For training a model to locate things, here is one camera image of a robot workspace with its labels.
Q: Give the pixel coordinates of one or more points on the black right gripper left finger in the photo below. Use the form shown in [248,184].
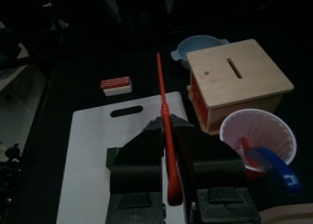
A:
[136,160]

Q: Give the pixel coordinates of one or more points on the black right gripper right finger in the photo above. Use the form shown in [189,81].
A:
[211,160]

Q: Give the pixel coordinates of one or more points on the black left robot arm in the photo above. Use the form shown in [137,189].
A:
[36,35]

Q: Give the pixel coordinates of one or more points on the nigiri sushi with red top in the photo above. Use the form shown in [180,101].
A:
[116,85]

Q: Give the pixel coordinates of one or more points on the red toy utensil in cup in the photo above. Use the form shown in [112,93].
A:
[244,148]

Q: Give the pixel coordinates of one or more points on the white cutting board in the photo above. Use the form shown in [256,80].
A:
[89,148]

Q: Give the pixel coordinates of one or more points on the red plastic cup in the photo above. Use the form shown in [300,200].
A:
[260,133]

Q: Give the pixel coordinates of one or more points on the blue toy utensil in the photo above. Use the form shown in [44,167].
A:
[280,169]

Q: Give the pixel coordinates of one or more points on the wooden box with red drawer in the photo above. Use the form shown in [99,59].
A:
[239,75]

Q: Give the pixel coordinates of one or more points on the black equipment stand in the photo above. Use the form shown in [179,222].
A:
[9,169]

